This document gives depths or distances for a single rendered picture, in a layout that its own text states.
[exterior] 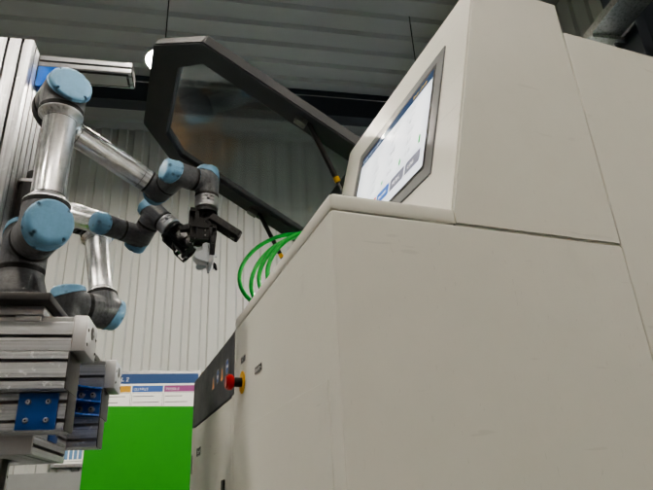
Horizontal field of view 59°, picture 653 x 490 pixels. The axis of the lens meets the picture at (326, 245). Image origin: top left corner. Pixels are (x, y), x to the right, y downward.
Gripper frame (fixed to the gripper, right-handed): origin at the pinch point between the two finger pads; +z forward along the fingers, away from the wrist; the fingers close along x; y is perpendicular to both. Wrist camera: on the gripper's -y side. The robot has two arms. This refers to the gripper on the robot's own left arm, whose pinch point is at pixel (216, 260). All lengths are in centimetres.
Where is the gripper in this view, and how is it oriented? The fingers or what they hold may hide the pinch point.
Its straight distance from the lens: 198.7
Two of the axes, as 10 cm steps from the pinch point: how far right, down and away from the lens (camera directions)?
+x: 1.2, -6.0, -7.9
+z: 7.4, 5.9, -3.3
